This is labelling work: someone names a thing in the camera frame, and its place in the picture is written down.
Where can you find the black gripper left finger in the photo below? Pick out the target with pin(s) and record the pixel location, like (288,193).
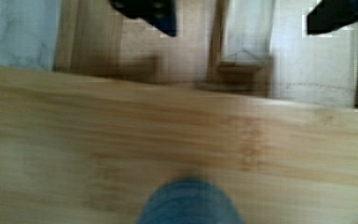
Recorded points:
(161,14)

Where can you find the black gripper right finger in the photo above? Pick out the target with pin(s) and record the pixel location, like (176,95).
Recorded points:
(331,15)

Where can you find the light wooden drawer box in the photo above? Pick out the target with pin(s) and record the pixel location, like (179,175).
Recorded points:
(98,111)

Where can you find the blue round object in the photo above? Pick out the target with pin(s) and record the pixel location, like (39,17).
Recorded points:
(189,201)

